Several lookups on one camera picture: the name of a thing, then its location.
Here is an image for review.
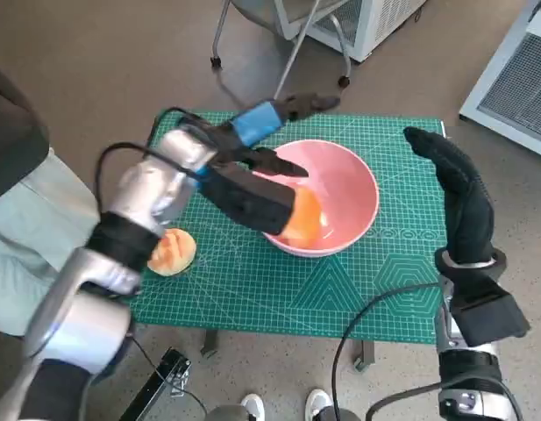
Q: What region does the grey chair with casters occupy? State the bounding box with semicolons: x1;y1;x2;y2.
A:
210;0;354;113

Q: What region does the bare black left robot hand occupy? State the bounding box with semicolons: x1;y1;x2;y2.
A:
203;92;341;179

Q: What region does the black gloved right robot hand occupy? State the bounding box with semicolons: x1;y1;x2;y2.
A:
403;125;495;267

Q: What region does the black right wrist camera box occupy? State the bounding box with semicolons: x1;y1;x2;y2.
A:
451;291;532;348

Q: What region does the black table leg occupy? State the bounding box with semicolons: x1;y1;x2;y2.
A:
352;339;377;375
200;328;219;357

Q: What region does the person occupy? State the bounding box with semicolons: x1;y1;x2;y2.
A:
0;61;101;337

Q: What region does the white shoe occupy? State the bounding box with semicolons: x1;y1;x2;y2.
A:
304;389;331;421
239;394;266;421

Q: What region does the thin black floor cable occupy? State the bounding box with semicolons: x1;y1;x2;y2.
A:
129;331;209;416

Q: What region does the green cutting mat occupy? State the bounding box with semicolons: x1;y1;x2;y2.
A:
127;109;455;346

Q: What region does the long twisted bread loaf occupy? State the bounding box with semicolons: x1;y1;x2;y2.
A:
276;188;324;251

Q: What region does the black metal bracket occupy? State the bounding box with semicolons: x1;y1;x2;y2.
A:
118;348;195;421

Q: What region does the white cabinet with mesh panel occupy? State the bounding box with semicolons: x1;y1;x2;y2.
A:
274;0;431;65
458;0;541;161

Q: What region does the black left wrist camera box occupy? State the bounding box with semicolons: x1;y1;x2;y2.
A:
195;164;295;237

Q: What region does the round bread bun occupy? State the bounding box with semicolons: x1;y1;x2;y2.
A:
146;226;197;277

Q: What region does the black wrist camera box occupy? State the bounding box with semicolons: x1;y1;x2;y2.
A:
451;291;532;348
195;164;295;237

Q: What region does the pink bowl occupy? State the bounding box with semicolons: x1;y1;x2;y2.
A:
252;139;381;259

